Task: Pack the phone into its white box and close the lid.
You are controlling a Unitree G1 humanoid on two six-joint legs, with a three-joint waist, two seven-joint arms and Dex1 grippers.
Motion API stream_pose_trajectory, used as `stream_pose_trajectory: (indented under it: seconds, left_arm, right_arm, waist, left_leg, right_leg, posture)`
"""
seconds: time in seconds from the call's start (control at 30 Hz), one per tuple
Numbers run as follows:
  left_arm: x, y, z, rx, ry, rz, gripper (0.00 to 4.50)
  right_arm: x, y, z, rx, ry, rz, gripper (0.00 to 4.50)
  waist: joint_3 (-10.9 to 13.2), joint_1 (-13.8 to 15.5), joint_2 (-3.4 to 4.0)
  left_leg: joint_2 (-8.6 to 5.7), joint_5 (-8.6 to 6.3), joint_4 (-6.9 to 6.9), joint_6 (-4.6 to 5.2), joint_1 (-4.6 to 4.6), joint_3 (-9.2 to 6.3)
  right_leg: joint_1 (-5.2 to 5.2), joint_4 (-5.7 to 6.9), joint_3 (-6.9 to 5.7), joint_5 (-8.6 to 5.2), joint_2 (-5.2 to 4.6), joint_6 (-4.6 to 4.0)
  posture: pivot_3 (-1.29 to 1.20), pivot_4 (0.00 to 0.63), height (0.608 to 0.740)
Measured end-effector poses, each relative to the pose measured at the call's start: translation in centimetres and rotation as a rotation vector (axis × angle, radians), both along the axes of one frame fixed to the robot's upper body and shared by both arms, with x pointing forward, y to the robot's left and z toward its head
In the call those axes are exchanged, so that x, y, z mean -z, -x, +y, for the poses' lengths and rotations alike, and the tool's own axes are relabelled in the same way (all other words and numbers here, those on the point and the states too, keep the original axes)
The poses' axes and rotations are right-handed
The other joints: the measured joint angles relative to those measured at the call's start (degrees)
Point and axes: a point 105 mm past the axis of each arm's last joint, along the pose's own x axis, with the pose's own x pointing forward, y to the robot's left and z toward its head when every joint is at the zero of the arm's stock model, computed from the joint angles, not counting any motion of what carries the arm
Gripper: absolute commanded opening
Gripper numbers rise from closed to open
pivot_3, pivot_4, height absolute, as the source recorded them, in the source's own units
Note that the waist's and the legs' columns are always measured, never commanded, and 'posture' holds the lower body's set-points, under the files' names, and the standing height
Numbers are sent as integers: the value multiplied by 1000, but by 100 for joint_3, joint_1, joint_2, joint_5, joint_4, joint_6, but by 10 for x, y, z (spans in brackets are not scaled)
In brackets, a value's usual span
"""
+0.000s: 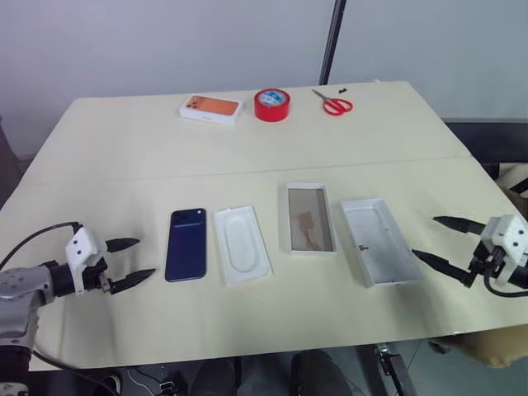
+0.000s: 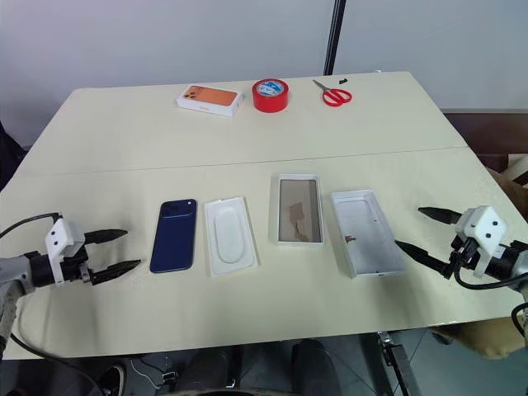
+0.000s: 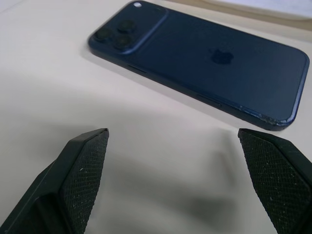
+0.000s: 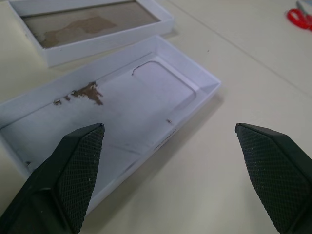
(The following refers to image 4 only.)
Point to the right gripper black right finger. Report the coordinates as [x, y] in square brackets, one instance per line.
[280, 175]

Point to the white box tray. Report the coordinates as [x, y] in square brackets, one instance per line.
[146, 97]

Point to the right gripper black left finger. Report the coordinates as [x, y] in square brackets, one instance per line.
[48, 185]

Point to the blue phone box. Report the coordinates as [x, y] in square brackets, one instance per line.
[85, 24]

